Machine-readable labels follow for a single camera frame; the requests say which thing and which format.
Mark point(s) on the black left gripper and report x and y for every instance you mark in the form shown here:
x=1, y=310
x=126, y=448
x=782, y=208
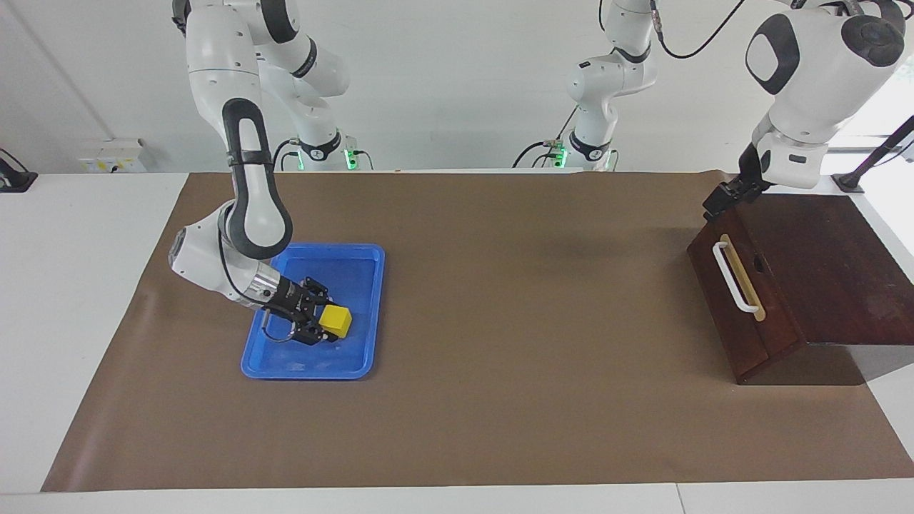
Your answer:
x=753, y=171

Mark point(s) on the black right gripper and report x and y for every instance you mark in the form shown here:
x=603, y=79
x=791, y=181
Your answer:
x=291, y=303

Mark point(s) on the yellow cube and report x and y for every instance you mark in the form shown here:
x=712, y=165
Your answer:
x=335, y=321

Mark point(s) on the wooden drawer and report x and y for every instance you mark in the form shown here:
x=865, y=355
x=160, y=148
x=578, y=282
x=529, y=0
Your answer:
x=720, y=305

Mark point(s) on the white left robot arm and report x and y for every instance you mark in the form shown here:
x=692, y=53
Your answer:
x=814, y=86

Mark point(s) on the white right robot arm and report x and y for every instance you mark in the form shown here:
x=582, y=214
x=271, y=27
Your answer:
x=214, y=71

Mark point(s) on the blue plastic tray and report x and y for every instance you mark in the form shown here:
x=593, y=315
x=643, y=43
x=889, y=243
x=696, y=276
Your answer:
x=357, y=285

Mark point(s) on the dark wooden cabinet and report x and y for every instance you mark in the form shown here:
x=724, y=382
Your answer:
x=842, y=285

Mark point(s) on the brown table mat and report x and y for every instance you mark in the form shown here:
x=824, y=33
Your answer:
x=500, y=357

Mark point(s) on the black camera stand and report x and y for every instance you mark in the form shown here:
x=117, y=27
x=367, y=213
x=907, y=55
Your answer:
x=850, y=180

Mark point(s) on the white wall socket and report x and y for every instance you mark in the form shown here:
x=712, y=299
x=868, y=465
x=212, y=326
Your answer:
x=111, y=157

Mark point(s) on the black clamp mount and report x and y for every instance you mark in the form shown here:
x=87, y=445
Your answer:
x=14, y=180

